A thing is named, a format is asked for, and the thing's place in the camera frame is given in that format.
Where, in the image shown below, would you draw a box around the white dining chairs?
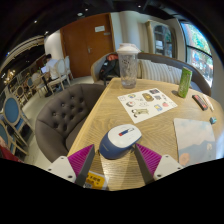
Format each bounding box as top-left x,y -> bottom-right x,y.
46,55 -> 73,94

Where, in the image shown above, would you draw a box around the blue padded chairs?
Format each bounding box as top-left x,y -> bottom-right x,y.
0,76 -> 34,158

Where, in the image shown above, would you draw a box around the black and red small box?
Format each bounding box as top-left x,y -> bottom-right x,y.
191,94 -> 209,112

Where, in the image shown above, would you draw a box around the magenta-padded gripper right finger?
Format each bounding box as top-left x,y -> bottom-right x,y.
133,143 -> 185,186

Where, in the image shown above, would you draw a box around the grey tufted armchair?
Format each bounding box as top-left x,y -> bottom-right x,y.
34,83 -> 108,164

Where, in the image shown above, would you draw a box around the white sticker sheet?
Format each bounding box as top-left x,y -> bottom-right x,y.
117,87 -> 179,125

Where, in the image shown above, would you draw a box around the large window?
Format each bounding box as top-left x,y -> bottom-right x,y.
179,21 -> 214,88

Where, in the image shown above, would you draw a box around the striped cushion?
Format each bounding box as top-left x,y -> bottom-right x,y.
137,59 -> 184,85

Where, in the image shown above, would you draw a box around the pale grey mouse pad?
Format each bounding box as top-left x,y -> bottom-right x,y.
173,117 -> 217,167

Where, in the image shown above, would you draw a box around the black backpack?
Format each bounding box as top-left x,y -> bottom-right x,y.
98,53 -> 121,83

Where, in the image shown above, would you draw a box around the grey curved sofa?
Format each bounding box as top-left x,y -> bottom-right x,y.
90,51 -> 213,98

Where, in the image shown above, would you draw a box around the white pen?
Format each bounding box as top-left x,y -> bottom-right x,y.
202,93 -> 215,112

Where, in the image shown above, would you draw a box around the person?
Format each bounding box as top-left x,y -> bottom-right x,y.
44,53 -> 61,81

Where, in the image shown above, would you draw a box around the white and blue computer mouse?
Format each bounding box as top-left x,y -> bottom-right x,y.
98,123 -> 143,160

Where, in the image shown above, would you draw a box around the clear shaker bottle white lid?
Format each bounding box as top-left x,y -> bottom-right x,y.
116,42 -> 141,89

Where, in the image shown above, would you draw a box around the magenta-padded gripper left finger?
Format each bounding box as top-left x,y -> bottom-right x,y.
46,143 -> 96,187

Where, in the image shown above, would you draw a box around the green drink can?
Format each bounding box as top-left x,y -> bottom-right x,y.
177,66 -> 193,99

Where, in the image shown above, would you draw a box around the arched glass cabinet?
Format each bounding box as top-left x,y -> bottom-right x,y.
146,20 -> 178,59

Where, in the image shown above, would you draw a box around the brown wooden door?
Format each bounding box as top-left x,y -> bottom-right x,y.
59,13 -> 116,79

